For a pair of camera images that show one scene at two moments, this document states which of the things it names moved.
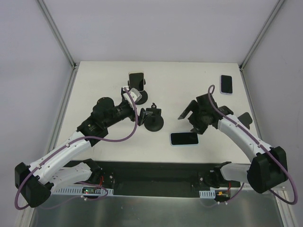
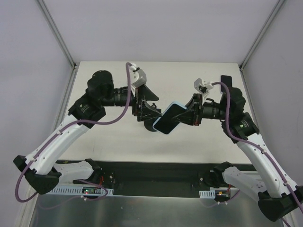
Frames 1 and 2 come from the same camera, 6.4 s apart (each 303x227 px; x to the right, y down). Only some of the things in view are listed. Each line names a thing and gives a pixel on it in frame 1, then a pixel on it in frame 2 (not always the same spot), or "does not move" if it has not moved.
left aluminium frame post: (58, 34) does not move
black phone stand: (154, 122) does not move
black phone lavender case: (226, 84) does not move
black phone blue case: (184, 139) → (165, 124)
